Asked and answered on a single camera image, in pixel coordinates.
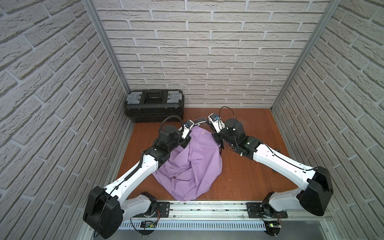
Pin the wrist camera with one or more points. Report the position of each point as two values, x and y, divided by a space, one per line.
188 125
216 122

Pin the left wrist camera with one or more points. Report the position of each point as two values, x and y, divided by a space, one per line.
188 125

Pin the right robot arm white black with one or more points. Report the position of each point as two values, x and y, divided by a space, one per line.
314 185

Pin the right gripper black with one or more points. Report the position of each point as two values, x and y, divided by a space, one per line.
215 135

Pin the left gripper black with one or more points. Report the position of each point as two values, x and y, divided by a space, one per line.
184 141

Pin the purple trousers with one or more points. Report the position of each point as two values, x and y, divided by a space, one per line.
191 171

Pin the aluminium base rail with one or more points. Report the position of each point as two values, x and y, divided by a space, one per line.
205 216

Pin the black plastic toolbox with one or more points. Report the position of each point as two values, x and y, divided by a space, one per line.
150 106

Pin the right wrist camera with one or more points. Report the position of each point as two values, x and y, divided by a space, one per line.
216 122

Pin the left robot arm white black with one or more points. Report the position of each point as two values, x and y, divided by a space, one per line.
108 207

